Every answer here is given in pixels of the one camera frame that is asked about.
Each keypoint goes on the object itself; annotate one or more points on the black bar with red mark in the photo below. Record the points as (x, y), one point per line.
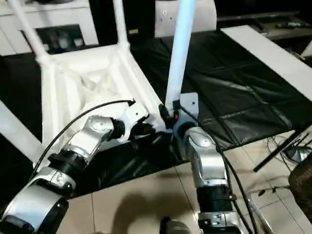
(258, 15)

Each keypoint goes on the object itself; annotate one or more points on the grey low table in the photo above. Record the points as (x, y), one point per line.
(287, 31)

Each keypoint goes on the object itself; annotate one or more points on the white plastic table top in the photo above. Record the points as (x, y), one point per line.
(73, 85)

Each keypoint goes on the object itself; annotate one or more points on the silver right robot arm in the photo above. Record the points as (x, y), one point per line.
(207, 165)

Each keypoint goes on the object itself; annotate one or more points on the small yellow label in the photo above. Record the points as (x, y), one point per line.
(132, 31)

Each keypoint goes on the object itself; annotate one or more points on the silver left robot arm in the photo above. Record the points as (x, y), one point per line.
(80, 146)

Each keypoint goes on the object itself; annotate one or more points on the dark right robot foot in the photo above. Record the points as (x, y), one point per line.
(174, 226)

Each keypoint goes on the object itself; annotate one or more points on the black tripod stand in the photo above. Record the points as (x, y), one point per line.
(275, 153)

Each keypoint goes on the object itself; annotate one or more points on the black work mat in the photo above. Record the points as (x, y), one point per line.
(231, 85)

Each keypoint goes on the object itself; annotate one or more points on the silver metal floor frame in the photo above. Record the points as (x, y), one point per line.
(258, 214)

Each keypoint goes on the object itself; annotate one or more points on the black cabinet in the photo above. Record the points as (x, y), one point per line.
(107, 24)

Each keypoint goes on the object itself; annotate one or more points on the black remote control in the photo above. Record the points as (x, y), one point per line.
(291, 25)

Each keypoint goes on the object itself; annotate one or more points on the grey floor device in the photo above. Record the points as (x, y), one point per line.
(298, 153)

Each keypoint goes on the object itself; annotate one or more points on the white cabinet with glass doors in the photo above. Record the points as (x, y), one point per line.
(48, 19)

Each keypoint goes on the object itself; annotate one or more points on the white flat panel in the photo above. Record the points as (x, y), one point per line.
(268, 58)

